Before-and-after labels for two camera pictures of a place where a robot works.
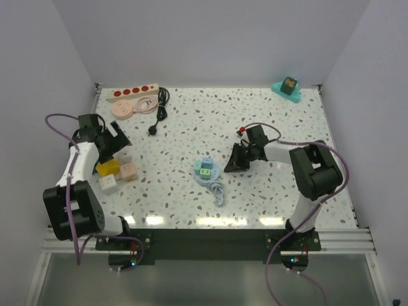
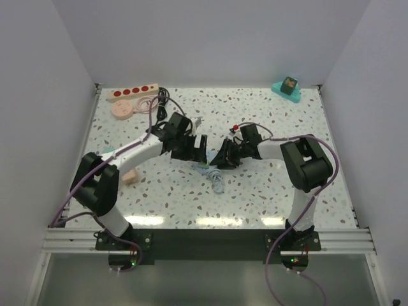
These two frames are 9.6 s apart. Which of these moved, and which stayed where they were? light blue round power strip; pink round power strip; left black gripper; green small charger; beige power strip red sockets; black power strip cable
Moved: light blue round power strip; green small charger; left black gripper
Stayed: beige power strip red sockets; black power strip cable; pink round power strip
